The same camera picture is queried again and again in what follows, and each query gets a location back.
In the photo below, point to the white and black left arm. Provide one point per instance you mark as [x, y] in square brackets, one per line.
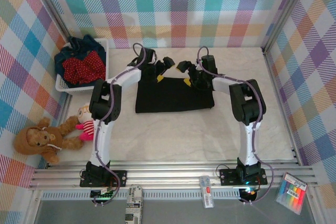
[103, 140]

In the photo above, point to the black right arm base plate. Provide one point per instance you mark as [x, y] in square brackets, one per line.
[227, 176]

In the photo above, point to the white plastic basket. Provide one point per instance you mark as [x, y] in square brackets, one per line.
[103, 43]

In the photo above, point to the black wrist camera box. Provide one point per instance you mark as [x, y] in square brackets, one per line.
[209, 64]
[148, 56]

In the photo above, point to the pink and white plush doll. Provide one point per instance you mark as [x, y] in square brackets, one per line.
[85, 127]

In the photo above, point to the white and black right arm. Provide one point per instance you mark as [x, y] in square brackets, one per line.
[248, 142]

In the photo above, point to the red polka dot skirt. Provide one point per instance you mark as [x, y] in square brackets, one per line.
[84, 69]

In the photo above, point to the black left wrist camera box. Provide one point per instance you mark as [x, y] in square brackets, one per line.
[148, 56]

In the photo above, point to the black skirt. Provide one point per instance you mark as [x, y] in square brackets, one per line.
[173, 95]

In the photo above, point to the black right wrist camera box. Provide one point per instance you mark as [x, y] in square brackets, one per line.
[209, 64]

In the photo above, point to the colourful marker pack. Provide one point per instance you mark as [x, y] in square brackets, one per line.
[291, 193]

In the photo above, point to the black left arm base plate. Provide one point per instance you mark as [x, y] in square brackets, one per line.
[84, 179]

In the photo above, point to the aluminium frame rail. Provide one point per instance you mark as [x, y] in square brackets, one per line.
[170, 174]

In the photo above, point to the clear plastic box with labels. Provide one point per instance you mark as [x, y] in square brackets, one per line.
[207, 192]

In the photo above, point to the aluminium corner post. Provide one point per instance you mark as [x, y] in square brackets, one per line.
[286, 11]
[52, 5]

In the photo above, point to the brown teddy bear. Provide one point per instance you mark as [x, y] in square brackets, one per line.
[39, 140]

